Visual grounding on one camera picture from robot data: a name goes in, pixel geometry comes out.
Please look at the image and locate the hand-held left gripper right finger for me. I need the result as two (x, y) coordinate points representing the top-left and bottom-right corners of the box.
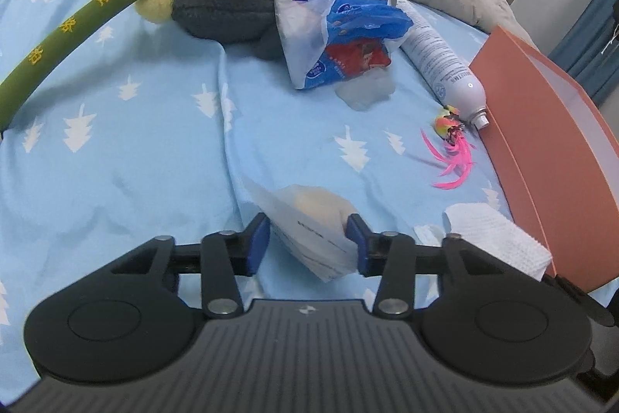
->
(347, 213), (504, 319)

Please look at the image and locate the red snack packet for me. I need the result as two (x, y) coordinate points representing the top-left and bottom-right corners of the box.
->
(324, 40), (392, 72)

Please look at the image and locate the pink feather toy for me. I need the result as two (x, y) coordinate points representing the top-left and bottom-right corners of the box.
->
(420, 103), (477, 190)

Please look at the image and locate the blue tree print bed sheet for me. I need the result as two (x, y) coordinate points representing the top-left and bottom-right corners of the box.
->
(0, 0), (619, 394)

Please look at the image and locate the blue curtain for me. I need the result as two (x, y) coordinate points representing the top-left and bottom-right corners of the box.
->
(546, 0), (619, 106)

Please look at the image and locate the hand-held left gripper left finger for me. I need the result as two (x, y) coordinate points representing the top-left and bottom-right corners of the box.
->
(104, 212), (272, 318)

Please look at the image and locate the white tissue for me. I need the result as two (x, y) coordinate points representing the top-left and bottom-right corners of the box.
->
(444, 202), (553, 281)

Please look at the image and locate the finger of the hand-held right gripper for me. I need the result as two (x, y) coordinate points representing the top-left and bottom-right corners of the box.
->
(544, 270), (611, 327)

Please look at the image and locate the blue plastic bag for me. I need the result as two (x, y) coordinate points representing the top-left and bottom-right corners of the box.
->
(272, 0), (414, 92)

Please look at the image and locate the white spray can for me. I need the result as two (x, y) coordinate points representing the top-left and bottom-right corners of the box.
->
(397, 0), (490, 128)

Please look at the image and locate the pink cardboard box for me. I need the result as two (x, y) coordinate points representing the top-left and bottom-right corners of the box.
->
(469, 24), (619, 293)

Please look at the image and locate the green plush stick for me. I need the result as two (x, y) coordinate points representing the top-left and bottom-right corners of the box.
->
(0, 0), (333, 130)

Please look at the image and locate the white translucent packet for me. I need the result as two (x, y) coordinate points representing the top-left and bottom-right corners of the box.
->
(242, 176), (359, 283)

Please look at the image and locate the clear plastic piece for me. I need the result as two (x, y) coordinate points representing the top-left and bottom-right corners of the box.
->
(339, 72), (397, 111)

